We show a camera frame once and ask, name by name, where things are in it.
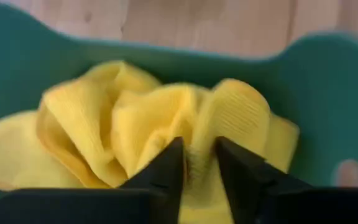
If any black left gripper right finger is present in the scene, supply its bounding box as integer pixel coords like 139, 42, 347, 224
216, 136, 358, 224

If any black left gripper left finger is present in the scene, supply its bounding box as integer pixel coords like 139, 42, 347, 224
0, 136, 186, 224

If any yellow microfiber towel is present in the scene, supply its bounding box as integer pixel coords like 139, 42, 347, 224
0, 60, 301, 224

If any teal plastic basket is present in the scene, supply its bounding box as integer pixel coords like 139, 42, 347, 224
0, 1, 358, 224

